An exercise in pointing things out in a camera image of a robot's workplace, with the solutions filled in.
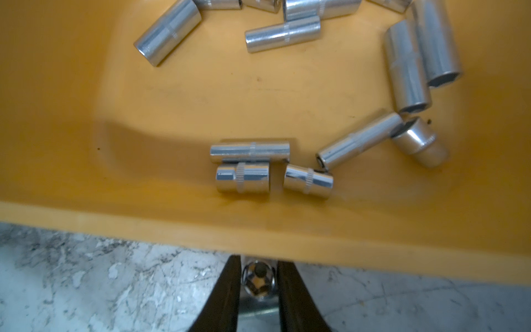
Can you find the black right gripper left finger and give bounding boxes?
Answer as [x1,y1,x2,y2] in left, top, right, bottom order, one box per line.
[189,255,242,331]

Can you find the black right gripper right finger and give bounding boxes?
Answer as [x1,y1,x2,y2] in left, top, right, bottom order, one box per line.
[277,261,331,332]

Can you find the small knurled silver socket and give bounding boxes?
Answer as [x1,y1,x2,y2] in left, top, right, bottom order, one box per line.
[283,164,334,199]

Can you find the knurled short silver socket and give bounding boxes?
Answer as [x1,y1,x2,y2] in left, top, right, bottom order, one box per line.
[215,162,270,194]

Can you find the thin long silver socket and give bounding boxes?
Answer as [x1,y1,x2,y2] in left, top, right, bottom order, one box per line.
[210,141,290,163]

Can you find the slanted long silver socket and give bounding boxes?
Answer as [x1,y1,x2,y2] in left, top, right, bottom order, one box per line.
[316,110,405,171]

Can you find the stepped chrome silver socket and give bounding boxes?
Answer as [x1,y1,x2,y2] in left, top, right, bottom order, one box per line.
[391,116,449,168]

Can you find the silver socket box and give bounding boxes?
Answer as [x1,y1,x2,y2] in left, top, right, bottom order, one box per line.
[407,0,463,88]

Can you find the wide hex silver socket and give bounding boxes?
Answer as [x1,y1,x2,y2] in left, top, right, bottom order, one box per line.
[134,0,202,67]

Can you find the yellow plastic storage box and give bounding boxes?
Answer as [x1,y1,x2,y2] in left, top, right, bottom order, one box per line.
[1,1,530,284]

